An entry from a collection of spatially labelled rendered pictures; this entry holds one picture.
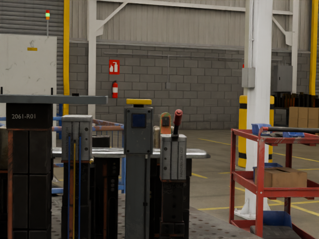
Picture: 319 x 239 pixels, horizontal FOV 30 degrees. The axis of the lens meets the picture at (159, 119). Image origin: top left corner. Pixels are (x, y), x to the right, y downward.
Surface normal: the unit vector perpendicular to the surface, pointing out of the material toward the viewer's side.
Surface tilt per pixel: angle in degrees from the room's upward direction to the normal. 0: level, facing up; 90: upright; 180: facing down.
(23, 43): 90
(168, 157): 90
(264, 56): 90
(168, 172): 90
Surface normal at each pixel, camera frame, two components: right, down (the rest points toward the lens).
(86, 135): 0.06, 0.05
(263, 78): 0.38, 0.05
